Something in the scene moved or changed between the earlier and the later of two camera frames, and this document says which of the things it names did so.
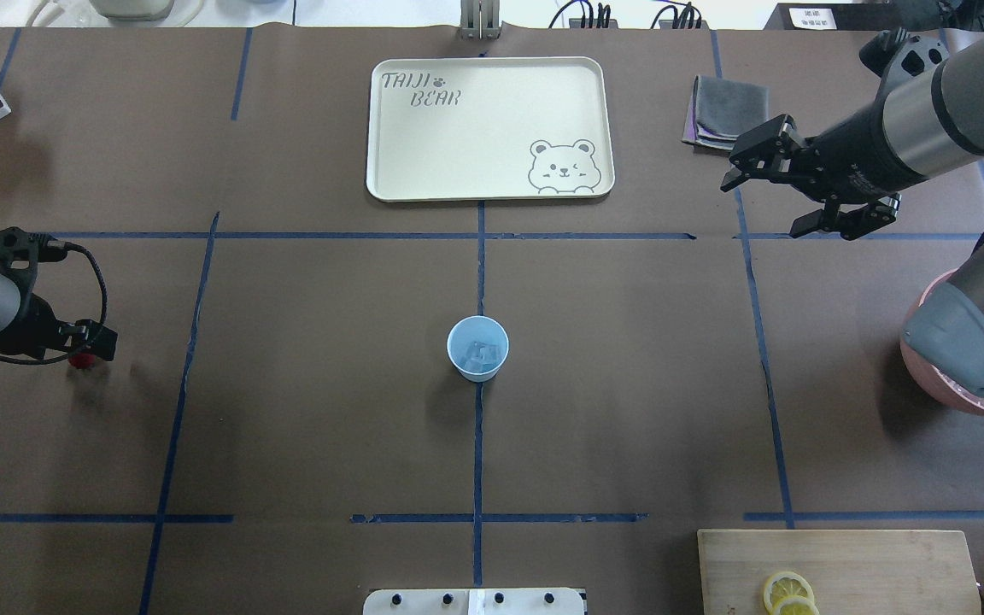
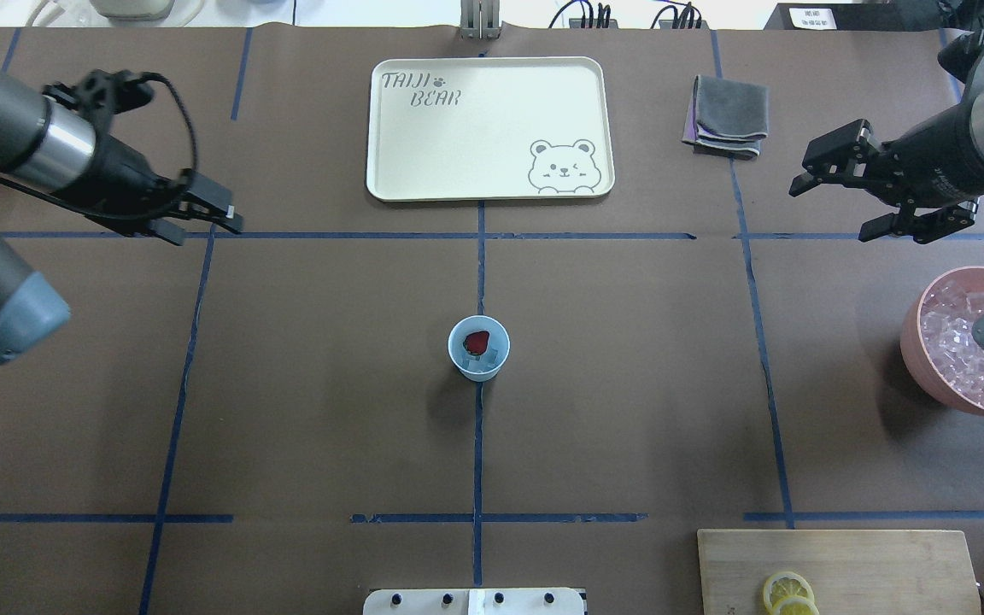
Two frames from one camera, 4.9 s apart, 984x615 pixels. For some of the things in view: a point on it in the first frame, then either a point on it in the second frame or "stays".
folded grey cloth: [722, 108] stays
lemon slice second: [794, 606] stays
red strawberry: [82, 360] -> [476, 342]
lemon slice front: [786, 583] stays
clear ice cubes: [480, 356] stays
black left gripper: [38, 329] -> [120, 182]
